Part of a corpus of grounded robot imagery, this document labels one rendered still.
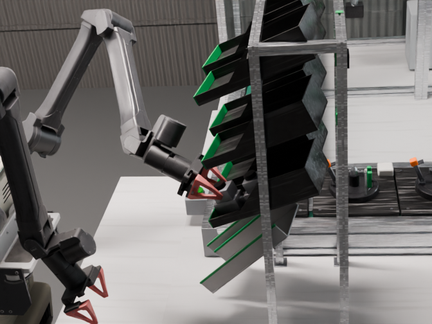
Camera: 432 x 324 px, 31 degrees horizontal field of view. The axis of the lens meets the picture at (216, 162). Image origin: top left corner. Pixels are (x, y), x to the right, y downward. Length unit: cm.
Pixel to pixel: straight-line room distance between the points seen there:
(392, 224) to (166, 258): 65
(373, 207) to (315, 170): 56
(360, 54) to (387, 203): 130
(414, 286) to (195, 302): 59
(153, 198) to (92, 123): 248
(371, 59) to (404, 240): 134
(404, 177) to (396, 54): 115
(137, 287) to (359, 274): 61
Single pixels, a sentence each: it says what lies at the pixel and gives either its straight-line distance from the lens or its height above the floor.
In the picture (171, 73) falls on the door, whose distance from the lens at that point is 529.
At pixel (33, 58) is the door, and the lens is 552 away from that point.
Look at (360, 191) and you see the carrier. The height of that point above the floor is 99.
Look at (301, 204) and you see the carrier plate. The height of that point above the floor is 97.
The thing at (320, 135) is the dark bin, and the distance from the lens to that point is 187.
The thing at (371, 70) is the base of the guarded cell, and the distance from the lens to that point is 330.
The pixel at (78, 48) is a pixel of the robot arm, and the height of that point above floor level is 147.
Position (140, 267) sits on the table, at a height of 86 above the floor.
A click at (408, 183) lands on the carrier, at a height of 97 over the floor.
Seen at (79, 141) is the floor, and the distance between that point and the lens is 482.
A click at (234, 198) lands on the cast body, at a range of 180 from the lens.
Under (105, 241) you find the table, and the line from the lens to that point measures 240.
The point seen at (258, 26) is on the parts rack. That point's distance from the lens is 162.
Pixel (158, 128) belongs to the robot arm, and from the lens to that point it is 185.
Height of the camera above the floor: 225
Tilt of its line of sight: 31 degrees down
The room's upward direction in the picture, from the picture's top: 6 degrees counter-clockwise
